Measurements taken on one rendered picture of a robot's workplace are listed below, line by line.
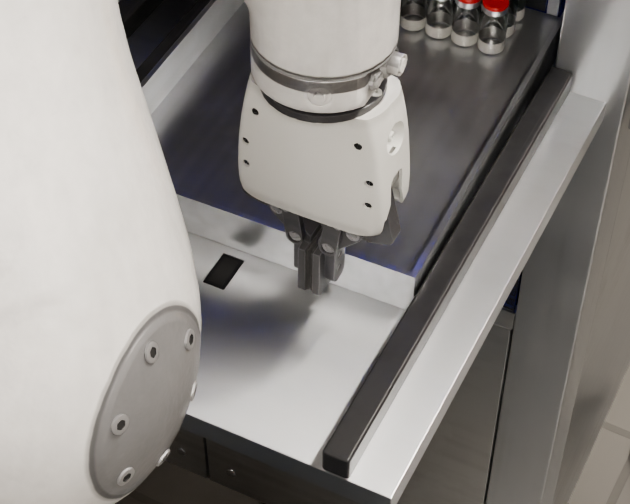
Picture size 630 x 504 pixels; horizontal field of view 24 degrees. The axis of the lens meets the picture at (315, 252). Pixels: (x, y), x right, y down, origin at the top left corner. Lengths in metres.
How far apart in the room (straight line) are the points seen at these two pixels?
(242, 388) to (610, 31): 0.39
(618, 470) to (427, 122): 0.98
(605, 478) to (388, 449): 1.10
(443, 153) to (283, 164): 0.23
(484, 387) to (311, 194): 0.60
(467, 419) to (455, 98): 0.47
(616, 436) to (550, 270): 0.77
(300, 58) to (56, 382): 0.37
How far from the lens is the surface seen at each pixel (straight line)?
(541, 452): 1.50
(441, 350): 0.96
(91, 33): 0.48
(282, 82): 0.81
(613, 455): 2.02
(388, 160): 0.86
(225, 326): 0.97
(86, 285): 0.47
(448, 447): 1.56
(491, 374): 1.43
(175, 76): 1.14
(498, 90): 1.14
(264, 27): 0.80
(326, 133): 0.84
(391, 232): 0.90
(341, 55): 0.79
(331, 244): 0.92
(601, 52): 1.12
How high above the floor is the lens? 1.63
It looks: 48 degrees down
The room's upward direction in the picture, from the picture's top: straight up
